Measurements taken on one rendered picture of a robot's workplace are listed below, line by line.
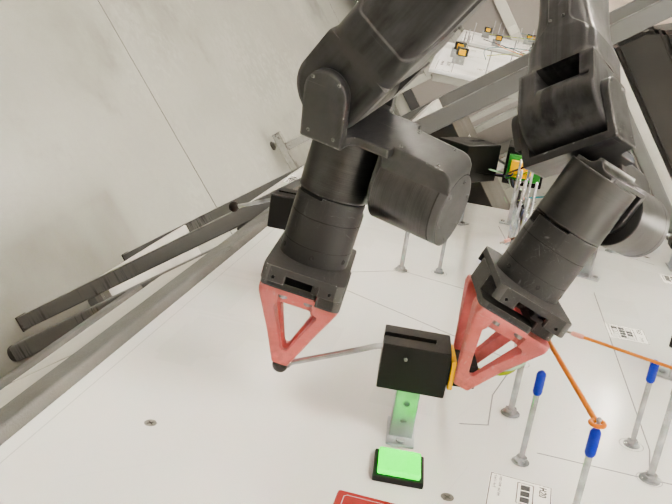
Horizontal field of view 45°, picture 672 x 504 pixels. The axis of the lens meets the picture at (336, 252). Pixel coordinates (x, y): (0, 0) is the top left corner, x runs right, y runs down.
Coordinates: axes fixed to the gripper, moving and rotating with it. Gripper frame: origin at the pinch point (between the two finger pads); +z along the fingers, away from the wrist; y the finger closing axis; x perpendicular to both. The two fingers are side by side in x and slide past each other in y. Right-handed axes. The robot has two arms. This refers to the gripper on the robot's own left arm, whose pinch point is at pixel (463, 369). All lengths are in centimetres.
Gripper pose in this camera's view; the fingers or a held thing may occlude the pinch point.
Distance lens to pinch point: 69.9
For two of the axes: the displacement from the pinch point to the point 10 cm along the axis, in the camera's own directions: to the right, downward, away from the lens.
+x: -8.5, -5.1, -1.1
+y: 0.6, -2.9, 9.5
